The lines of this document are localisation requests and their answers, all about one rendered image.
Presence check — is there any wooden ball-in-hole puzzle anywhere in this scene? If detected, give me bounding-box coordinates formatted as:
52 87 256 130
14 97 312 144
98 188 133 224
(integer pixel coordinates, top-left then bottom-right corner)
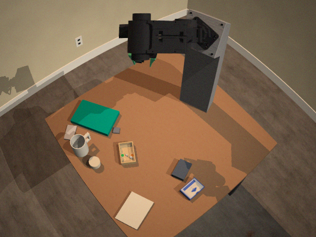
118 141 136 165

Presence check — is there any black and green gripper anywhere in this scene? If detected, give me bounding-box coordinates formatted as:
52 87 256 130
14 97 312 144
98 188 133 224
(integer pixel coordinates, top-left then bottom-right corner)
128 53 157 67

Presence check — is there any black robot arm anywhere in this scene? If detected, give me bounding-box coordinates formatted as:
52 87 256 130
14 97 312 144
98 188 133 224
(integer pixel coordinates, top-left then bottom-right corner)
119 13 219 63

